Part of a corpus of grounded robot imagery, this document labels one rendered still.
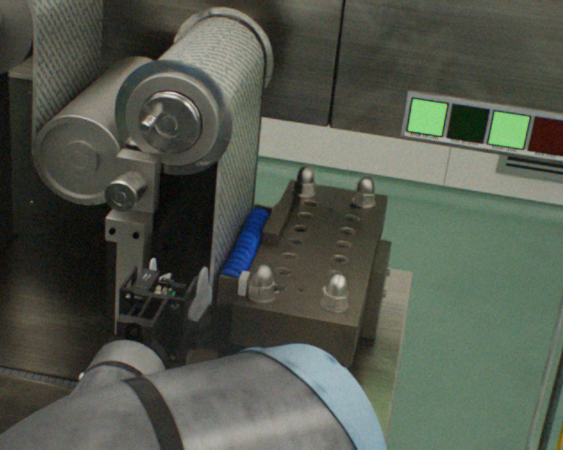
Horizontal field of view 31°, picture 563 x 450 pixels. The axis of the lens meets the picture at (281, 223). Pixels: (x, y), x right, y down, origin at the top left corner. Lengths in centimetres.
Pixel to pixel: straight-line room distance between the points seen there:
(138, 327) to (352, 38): 66
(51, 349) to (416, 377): 176
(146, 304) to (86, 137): 33
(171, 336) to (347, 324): 29
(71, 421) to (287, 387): 13
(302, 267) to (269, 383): 79
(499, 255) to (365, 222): 228
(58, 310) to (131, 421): 95
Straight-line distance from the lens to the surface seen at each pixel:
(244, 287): 131
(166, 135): 125
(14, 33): 130
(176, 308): 107
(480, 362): 317
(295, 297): 133
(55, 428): 60
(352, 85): 154
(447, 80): 153
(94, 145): 131
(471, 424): 291
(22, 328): 149
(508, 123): 154
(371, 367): 145
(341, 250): 145
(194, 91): 123
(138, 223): 125
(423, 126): 155
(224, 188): 131
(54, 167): 134
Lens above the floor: 171
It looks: 27 degrees down
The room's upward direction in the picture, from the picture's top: 6 degrees clockwise
